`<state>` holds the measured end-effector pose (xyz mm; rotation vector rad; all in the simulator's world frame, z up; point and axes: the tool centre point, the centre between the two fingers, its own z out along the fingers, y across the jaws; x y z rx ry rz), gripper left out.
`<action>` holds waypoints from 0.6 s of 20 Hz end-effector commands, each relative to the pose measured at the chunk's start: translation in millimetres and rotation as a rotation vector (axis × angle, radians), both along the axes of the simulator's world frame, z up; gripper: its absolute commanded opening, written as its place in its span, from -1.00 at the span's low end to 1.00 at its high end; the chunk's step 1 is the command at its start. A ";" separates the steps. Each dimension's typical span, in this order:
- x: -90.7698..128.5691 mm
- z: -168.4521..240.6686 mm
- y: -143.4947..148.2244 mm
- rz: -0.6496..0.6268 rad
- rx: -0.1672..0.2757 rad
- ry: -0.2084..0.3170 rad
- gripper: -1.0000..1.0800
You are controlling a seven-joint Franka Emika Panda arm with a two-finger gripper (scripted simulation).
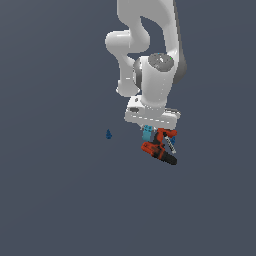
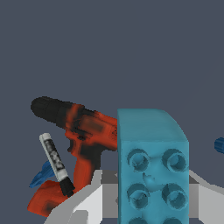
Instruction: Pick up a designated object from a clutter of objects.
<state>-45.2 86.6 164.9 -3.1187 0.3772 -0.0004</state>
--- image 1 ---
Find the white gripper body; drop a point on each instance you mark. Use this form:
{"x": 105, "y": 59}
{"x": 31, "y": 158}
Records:
{"x": 150, "y": 116}

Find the small dark blue object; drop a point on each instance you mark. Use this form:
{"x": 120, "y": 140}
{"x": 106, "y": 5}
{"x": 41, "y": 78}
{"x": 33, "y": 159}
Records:
{"x": 108, "y": 134}

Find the cyan block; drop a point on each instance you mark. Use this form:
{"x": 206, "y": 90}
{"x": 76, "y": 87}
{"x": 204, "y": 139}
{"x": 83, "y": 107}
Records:
{"x": 147, "y": 134}

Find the small blue piece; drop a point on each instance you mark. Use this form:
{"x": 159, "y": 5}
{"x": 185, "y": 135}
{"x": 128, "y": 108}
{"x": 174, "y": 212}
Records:
{"x": 173, "y": 140}

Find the thin white grey stick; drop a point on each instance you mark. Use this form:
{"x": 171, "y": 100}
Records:
{"x": 171, "y": 144}

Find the red and black power drill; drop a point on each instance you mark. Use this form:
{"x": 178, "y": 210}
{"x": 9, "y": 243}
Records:
{"x": 156, "y": 150}

